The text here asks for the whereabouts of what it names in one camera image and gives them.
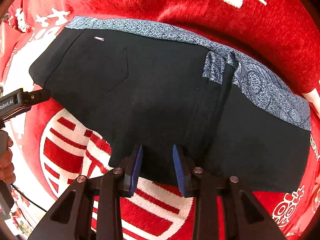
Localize black pants with blue trim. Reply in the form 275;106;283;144
29;16;311;192

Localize person's left hand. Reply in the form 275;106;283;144
0;137;16;184

